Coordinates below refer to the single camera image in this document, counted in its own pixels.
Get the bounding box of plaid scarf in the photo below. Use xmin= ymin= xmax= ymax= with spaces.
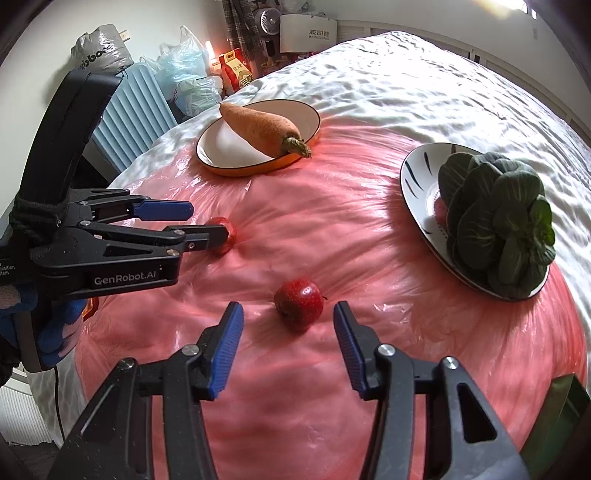
xmin=222 ymin=0 xmax=259 ymax=61

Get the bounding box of green tray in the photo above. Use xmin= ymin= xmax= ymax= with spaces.
xmin=519 ymin=374 xmax=587 ymax=476

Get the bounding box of white plate with black streaks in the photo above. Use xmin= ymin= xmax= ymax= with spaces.
xmin=400 ymin=143 xmax=552 ymax=303

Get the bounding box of carrot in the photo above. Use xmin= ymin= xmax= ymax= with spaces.
xmin=219 ymin=102 xmax=312 ymax=159

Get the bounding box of red apple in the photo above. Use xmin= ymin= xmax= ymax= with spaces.
xmin=274 ymin=279 xmax=324 ymax=330
xmin=203 ymin=216 xmax=238 ymax=256

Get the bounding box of grey printed bag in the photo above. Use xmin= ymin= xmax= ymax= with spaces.
xmin=70 ymin=24 xmax=134 ymax=75

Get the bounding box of red yellow snack bag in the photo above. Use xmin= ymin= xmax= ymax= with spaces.
xmin=218 ymin=47 xmax=254 ymax=95

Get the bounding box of person's left hand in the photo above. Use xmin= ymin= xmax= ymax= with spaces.
xmin=0 ymin=281 xmax=88 ymax=370

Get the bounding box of small white fan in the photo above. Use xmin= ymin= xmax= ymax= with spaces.
xmin=253 ymin=8 xmax=283 ymax=35

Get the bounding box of bok choy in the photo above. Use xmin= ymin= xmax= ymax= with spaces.
xmin=436 ymin=152 xmax=556 ymax=298

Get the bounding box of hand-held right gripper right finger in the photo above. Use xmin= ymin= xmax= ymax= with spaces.
xmin=333 ymin=301 xmax=532 ymax=480

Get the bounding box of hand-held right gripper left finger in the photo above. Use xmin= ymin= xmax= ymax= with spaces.
xmin=48 ymin=302 xmax=245 ymax=480

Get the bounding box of white plastic bag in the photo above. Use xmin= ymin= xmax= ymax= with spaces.
xmin=277 ymin=0 xmax=319 ymax=16

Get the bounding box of white paper box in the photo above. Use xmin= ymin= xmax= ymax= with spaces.
xmin=279 ymin=13 xmax=339 ymax=54

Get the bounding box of clear bluish plastic bag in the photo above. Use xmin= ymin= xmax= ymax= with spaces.
xmin=141 ymin=25 xmax=225 ymax=116

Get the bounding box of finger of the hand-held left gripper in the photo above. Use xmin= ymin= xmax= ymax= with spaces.
xmin=78 ymin=219 xmax=230 ymax=259
xmin=69 ymin=188 xmax=195 ymax=227

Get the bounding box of pink plastic sheet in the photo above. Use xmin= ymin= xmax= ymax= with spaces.
xmin=74 ymin=115 xmax=587 ymax=480

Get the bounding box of black cable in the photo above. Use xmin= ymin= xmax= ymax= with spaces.
xmin=53 ymin=364 xmax=66 ymax=446

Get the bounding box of orange-rimmed white plate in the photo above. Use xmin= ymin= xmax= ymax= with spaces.
xmin=196 ymin=99 xmax=321 ymax=177

